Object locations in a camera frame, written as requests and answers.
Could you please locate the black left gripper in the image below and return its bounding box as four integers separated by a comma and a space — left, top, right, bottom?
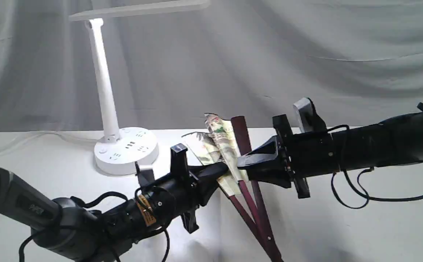
102, 144, 229, 241

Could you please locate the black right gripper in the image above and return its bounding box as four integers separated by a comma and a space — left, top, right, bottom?
237, 114, 340, 199

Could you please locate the painted folding paper fan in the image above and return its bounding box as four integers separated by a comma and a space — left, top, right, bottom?
182, 113, 282, 262

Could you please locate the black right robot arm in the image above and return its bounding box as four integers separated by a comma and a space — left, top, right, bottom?
237, 98, 423, 199

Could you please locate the white desk lamp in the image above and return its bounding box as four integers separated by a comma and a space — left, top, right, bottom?
68, 0, 212, 176

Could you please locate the grey fabric backdrop curtain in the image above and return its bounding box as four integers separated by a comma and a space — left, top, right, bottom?
0, 0, 423, 132

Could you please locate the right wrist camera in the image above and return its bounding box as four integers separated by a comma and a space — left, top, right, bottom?
293, 98, 327, 133

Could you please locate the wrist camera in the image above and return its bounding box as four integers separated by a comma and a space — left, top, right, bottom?
293, 98, 327, 133
135, 162, 155, 187

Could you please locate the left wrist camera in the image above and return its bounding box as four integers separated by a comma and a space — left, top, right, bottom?
135, 162, 155, 187

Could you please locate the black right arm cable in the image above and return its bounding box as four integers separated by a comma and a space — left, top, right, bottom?
324, 124, 423, 210

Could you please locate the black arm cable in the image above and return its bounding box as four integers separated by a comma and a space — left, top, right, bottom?
18, 184, 177, 262
324, 124, 423, 210

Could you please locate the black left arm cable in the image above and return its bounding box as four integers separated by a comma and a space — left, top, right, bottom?
18, 184, 177, 262

